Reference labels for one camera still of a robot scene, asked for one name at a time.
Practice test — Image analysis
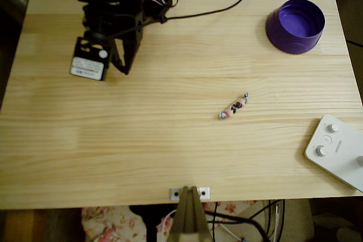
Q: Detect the candy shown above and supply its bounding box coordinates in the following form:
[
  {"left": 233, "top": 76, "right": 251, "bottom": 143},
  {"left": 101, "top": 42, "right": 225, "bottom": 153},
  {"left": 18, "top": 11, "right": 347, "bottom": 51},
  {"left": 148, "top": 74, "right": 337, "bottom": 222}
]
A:
[{"left": 217, "top": 91, "right": 250, "bottom": 120}]

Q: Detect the purple bowl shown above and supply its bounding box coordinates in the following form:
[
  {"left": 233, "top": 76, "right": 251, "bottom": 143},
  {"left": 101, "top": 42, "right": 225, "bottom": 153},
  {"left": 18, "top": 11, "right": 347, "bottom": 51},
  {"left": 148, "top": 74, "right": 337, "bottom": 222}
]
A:
[{"left": 265, "top": 0, "right": 326, "bottom": 55}]

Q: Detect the floral cloth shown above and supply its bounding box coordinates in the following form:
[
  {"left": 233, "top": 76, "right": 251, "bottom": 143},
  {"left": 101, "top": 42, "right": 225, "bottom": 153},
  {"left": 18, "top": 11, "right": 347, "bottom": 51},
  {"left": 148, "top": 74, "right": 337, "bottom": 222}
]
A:
[{"left": 81, "top": 199, "right": 259, "bottom": 242}]

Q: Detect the black stand leg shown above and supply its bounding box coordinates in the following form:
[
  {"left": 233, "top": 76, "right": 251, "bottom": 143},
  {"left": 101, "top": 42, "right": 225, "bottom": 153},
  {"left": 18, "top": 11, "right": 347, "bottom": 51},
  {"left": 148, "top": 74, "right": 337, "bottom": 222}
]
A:
[{"left": 129, "top": 205, "right": 158, "bottom": 242}]

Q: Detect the white lamp base with knobs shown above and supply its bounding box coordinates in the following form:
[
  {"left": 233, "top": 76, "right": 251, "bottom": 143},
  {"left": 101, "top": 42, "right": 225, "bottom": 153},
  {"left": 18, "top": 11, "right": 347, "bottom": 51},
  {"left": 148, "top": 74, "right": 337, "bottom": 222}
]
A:
[{"left": 304, "top": 114, "right": 363, "bottom": 193}]

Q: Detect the beige cushion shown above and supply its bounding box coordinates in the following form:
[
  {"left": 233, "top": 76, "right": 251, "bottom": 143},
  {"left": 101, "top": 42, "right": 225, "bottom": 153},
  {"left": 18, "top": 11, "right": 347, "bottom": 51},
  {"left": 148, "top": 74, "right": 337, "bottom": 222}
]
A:
[{"left": 240, "top": 199, "right": 314, "bottom": 242}]

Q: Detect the black camera cable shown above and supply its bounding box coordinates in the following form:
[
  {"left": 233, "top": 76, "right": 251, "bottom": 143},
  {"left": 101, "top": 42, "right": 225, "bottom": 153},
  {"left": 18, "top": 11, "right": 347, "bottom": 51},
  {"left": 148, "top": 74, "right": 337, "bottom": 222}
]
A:
[{"left": 162, "top": 0, "right": 263, "bottom": 24}]

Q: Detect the aluminium corner bracket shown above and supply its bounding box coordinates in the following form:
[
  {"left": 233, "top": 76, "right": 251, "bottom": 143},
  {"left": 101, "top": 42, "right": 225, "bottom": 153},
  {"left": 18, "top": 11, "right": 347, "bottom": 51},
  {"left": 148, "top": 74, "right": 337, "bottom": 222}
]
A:
[{"left": 169, "top": 186, "right": 210, "bottom": 200}]

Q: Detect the metal extrusion post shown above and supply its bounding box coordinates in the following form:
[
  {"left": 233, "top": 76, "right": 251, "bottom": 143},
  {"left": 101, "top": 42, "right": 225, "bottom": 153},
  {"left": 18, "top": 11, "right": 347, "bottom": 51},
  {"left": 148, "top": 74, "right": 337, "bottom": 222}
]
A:
[{"left": 168, "top": 185, "right": 213, "bottom": 242}]

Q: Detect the thick black cable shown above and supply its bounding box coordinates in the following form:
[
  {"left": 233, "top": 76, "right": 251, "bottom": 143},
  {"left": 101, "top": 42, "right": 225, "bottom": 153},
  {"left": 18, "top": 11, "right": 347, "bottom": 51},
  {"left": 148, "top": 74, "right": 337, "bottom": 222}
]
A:
[{"left": 204, "top": 210, "right": 272, "bottom": 242}]

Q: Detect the thin white cable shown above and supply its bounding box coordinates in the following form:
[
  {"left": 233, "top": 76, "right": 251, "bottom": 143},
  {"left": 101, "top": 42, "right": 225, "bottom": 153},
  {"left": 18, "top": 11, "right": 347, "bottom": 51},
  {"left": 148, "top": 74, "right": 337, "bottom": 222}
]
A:
[{"left": 273, "top": 201, "right": 281, "bottom": 242}]

